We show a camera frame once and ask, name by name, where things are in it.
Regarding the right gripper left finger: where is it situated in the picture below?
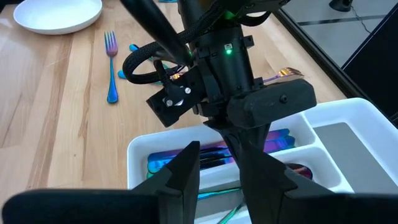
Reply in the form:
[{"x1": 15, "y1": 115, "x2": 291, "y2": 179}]
[{"x1": 1, "y1": 141, "x2": 200, "y2": 224}]

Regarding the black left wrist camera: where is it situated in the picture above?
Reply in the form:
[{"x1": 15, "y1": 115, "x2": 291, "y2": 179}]
[{"x1": 146, "y1": 70, "x2": 200, "y2": 128}]

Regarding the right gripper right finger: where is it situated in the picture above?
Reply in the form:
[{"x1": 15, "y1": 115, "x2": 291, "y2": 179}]
[{"x1": 241, "y1": 146, "x2": 398, "y2": 224}]

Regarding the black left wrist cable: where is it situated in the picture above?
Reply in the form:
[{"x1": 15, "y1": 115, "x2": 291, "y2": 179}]
[{"x1": 122, "y1": 2, "x2": 228, "y2": 85}]

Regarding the white round plate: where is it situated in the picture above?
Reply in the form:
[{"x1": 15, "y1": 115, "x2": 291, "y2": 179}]
[{"x1": 12, "y1": 0, "x2": 103, "y2": 35}]

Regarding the curved black stand foot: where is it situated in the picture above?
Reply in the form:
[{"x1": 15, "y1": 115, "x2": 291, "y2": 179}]
[{"x1": 328, "y1": 0, "x2": 354, "y2": 12}]

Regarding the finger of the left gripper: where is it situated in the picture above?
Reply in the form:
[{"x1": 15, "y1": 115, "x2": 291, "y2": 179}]
[
  {"x1": 236, "y1": 123, "x2": 271, "y2": 147},
  {"x1": 204, "y1": 121, "x2": 242, "y2": 147}
]

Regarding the black aluminium table frame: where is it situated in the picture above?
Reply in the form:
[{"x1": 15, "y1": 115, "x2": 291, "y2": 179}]
[{"x1": 272, "y1": 7, "x2": 363, "y2": 100}]

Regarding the white plastic cutlery tray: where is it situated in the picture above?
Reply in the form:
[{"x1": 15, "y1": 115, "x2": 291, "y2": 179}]
[{"x1": 126, "y1": 97, "x2": 398, "y2": 224}]

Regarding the black folding partition screen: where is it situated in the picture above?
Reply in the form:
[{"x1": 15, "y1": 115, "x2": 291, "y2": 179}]
[{"x1": 340, "y1": 12, "x2": 398, "y2": 125}]

